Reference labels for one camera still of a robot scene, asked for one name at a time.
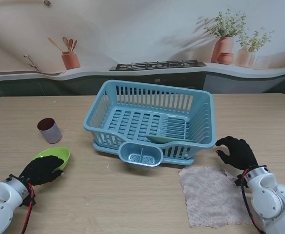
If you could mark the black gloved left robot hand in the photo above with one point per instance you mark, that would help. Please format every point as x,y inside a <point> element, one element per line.
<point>40,170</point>

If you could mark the blue cutlery holder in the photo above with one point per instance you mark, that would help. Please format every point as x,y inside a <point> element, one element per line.
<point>125,156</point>

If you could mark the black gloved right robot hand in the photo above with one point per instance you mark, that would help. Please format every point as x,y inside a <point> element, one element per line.
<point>240,153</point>

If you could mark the pinkish beige cleaning cloth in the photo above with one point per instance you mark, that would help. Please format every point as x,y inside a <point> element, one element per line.
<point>206,197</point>

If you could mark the lime green bowl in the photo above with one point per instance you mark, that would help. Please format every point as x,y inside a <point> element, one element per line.
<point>59,153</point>

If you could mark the blue plastic dish rack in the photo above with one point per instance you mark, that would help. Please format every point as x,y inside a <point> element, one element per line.
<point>157,86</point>

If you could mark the metal backdrop eyelet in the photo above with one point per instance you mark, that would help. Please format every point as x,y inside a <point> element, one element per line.
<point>47,2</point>

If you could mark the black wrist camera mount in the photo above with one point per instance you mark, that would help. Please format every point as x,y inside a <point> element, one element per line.
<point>238,181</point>
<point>29,201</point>

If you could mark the purple cup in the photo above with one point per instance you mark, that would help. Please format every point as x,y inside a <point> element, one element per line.
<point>51,134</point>

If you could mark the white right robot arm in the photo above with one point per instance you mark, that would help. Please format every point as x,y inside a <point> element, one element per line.
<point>271,202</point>

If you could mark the pale green plate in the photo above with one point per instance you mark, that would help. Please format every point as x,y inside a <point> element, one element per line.
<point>162,139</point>

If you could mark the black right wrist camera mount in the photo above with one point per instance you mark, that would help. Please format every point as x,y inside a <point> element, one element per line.
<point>238,181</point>

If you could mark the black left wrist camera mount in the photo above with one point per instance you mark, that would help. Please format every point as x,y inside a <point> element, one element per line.
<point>29,201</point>

